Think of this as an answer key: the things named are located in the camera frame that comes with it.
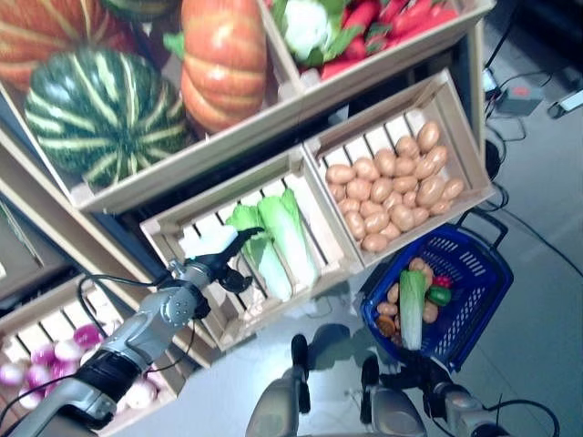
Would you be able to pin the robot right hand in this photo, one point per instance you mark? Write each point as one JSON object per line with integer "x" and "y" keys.
{"x": 426, "y": 366}

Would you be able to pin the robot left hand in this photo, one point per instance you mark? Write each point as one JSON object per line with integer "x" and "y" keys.
{"x": 225, "y": 266}

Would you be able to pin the blue plastic shopping basket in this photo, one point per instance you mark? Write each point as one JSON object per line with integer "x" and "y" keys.
{"x": 473, "y": 291}

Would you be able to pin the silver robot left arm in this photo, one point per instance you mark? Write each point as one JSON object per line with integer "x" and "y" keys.
{"x": 150, "y": 314}

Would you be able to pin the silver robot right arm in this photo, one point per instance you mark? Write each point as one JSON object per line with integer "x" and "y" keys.
{"x": 460, "y": 405}

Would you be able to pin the napa cabbage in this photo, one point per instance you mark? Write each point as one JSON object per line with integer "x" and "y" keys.
{"x": 291, "y": 232}
{"x": 268, "y": 268}
{"x": 411, "y": 314}

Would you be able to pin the brown potato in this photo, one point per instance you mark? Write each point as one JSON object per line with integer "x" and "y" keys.
{"x": 440, "y": 208}
{"x": 350, "y": 206}
{"x": 402, "y": 217}
{"x": 430, "y": 312}
{"x": 340, "y": 174}
{"x": 359, "y": 189}
{"x": 430, "y": 191}
{"x": 404, "y": 166}
{"x": 428, "y": 136}
{"x": 391, "y": 231}
{"x": 410, "y": 199}
{"x": 374, "y": 242}
{"x": 371, "y": 208}
{"x": 392, "y": 201}
{"x": 453, "y": 189}
{"x": 420, "y": 267}
{"x": 393, "y": 293}
{"x": 337, "y": 192}
{"x": 405, "y": 184}
{"x": 376, "y": 222}
{"x": 387, "y": 309}
{"x": 355, "y": 225}
{"x": 366, "y": 169}
{"x": 385, "y": 162}
{"x": 406, "y": 146}
{"x": 423, "y": 169}
{"x": 437, "y": 157}
{"x": 420, "y": 216}
{"x": 381, "y": 190}

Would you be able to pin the green bell pepper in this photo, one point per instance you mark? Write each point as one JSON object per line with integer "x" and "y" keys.
{"x": 440, "y": 296}

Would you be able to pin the red bell pepper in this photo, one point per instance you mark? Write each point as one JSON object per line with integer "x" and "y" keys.
{"x": 442, "y": 281}

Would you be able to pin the wooden display shelf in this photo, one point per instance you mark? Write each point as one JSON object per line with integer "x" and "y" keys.
{"x": 237, "y": 145}

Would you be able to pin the robot left leg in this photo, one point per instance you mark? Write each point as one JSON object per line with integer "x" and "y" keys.
{"x": 278, "y": 405}

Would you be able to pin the purple onion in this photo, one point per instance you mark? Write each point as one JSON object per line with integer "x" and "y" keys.
{"x": 30, "y": 398}
{"x": 68, "y": 351}
{"x": 38, "y": 376}
{"x": 87, "y": 336}
{"x": 11, "y": 373}
{"x": 43, "y": 355}
{"x": 141, "y": 396}

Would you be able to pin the green striped pumpkin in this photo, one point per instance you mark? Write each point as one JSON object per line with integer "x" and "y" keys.
{"x": 105, "y": 118}

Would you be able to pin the tall orange pumpkin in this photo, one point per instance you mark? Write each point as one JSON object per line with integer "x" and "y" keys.
{"x": 223, "y": 68}

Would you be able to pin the white cauliflower with leaves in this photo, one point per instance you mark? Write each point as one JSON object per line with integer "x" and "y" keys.
{"x": 307, "y": 27}

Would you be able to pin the dark green pumpkin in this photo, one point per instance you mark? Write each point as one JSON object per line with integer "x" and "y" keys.
{"x": 141, "y": 7}

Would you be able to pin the grey box with red top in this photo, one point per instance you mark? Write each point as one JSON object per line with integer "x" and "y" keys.
{"x": 519, "y": 98}

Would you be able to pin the flat orange red pumpkin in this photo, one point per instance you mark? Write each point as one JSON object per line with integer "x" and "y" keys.
{"x": 50, "y": 32}

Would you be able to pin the white power strip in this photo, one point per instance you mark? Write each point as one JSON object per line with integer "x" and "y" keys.
{"x": 488, "y": 79}

